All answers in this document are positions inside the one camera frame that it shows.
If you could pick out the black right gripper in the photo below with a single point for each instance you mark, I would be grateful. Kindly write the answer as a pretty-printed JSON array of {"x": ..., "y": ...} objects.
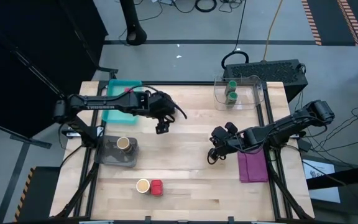
[{"x": 232, "y": 140}]

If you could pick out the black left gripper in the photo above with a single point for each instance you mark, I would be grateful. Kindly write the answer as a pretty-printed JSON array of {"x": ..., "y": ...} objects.
[{"x": 160, "y": 105}]

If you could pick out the green-lid spice jar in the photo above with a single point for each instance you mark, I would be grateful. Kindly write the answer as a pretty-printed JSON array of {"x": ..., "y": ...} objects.
[
  {"x": 232, "y": 98},
  {"x": 231, "y": 84}
]

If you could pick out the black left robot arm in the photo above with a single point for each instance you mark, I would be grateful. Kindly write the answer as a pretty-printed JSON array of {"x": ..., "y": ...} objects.
[{"x": 104, "y": 104}]

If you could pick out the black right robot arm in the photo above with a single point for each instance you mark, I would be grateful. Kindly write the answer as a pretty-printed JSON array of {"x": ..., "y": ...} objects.
[{"x": 291, "y": 124}]

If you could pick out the purple cloth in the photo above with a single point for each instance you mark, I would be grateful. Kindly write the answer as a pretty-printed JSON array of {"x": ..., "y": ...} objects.
[{"x": 253, "y": 166}]

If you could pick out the teal plastic bin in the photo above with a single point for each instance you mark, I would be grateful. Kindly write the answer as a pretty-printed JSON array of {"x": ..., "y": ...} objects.
[{"x": 117, "y": 115}]

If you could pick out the smoky grey plastic bin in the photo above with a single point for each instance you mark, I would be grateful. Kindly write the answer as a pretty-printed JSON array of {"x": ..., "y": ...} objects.
[{"x": 113, "y": 158}]

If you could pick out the clear plastic bin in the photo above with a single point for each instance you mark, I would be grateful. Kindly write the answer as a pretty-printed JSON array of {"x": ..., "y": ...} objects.
[{"x": 247, "y": 99}]

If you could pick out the black perforated computer tower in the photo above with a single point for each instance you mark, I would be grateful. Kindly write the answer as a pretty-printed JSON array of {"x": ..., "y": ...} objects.
[{"x": 266, "y": 74}]

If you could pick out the black curved stand leg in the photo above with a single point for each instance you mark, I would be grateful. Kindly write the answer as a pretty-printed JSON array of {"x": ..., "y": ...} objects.
[{"x": 132, "y": 21}]

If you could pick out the white paper sheet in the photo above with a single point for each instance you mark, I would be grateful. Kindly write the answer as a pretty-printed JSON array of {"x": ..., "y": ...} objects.
[{"x": 325, "y": 196}]

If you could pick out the black metal beam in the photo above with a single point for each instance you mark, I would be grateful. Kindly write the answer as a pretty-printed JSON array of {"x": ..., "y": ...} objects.
[{"x": 346, "y": 177}]

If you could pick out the black hazard-striped platform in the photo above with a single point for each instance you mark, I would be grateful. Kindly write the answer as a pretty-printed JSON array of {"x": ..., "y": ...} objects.
[{"x": 39, "y": 193}]

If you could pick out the black curtain panel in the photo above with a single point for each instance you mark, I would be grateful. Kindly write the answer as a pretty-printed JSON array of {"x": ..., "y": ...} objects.
[{"x": 26, "y": 46}]

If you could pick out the black orange-striped floor mat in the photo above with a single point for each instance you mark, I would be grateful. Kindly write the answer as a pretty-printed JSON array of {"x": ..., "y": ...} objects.
[{"x": 331, "y": 21}]

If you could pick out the black aluminium table frame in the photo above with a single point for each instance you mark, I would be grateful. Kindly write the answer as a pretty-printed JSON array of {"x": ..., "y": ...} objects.
[{"x": 179, "y": 83}]

